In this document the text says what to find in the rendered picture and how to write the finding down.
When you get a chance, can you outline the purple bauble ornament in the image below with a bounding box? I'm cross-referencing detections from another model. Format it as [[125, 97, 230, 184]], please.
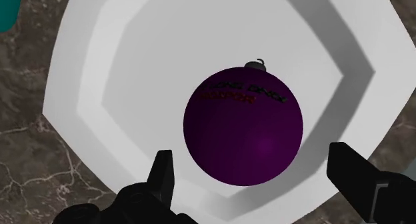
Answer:
[[183, 58, 304, 187]]

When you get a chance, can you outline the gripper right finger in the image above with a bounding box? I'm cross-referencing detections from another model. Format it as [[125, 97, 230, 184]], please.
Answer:
[[326, 141, 416, 224]]

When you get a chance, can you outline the teal object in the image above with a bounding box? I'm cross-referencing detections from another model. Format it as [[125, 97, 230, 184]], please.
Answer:
[[0, 0, 25, 34]]

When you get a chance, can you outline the white bowl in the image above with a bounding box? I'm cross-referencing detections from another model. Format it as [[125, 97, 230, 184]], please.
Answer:
[[42, 0, 416, 224]]

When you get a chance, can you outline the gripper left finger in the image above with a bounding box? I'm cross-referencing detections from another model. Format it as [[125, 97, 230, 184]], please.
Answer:
[[51, 149, 199, 224]]

